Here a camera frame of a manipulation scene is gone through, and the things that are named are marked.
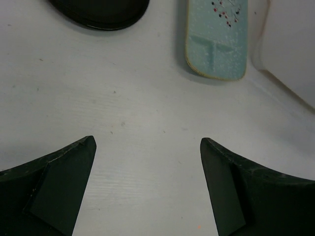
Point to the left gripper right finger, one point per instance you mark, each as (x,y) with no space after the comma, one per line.
(249,199)

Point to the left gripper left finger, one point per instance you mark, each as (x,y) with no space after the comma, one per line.
(43,197)

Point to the black round plate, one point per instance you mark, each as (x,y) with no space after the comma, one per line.
(107,15)

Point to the white plastic bin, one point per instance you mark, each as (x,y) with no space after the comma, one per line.
(285,47)

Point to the teal rectangular ceramic plate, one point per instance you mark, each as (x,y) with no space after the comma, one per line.
(216,44)

